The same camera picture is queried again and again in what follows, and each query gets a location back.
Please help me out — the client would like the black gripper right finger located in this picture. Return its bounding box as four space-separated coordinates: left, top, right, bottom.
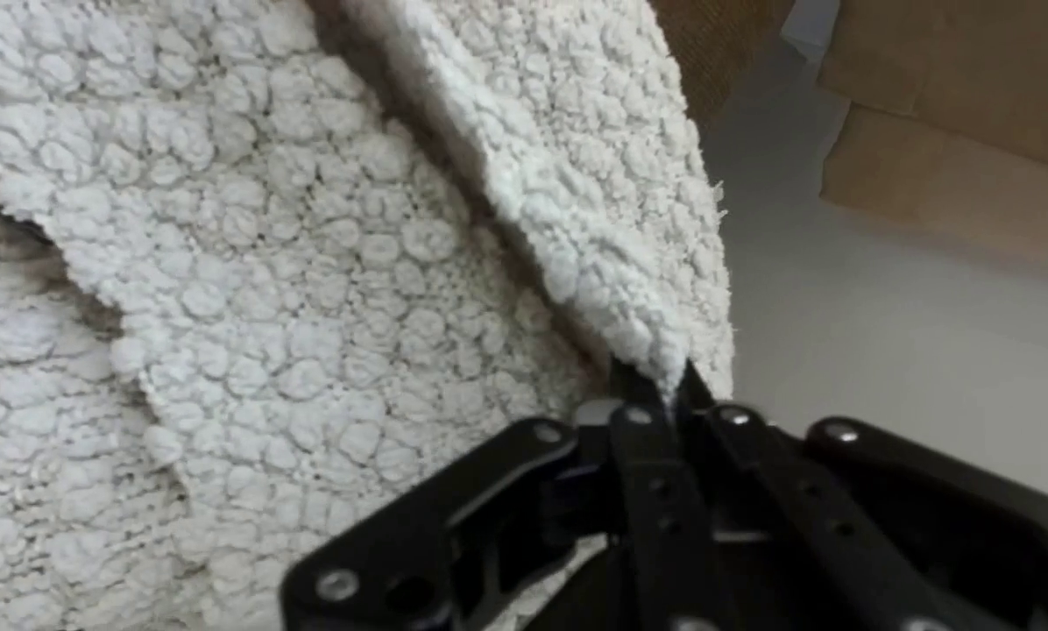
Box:
673 356 1048 631

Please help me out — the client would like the tan curtain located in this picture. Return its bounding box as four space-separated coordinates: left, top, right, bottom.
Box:
816 0 1048 265

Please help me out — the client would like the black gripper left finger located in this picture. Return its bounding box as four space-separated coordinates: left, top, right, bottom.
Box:
276 356 714 631

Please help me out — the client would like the white knitted blanket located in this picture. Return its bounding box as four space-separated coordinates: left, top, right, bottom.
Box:
0 0 740 631

